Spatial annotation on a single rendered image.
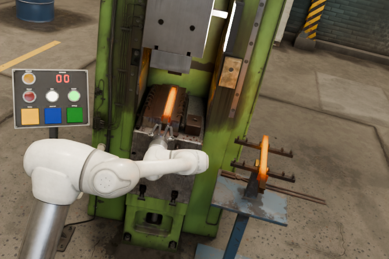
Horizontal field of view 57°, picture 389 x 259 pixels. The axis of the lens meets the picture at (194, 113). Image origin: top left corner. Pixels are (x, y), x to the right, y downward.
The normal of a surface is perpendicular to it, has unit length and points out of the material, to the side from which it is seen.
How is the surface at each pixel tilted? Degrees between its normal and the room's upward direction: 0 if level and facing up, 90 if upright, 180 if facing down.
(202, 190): 90
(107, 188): 56
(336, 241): 0
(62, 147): 9
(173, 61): 90
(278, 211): 0
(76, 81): 60
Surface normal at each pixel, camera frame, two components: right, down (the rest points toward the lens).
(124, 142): -0.07, 0.49
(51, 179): -0.11, 0.00
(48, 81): 0.40, 0.03
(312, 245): 0.18, -0.85
